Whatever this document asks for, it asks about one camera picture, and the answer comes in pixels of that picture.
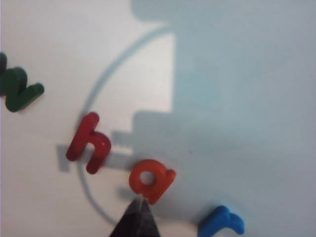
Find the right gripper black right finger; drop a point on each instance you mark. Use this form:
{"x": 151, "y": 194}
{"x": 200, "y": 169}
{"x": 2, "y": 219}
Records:
{"x": 149, "y": 224}

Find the orange a-shaped magnet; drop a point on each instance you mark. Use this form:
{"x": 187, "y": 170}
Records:
{"x": 160, "y": 185}

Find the red h-shaped magnet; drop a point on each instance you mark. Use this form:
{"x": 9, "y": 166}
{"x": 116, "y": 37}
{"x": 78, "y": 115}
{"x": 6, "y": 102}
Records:
{"x": 81, "y": 138}

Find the blue r-shaped magnet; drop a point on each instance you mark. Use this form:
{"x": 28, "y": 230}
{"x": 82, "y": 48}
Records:
{"x": 217, "y": 224}

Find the green w-shaped magnet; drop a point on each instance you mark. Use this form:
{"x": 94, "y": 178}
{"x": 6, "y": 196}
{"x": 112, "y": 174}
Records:
{"x": 19, "y": 93}

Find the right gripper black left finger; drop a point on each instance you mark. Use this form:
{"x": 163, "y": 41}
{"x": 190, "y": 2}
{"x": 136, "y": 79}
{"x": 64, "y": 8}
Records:
{"x": 128, "y": 224}

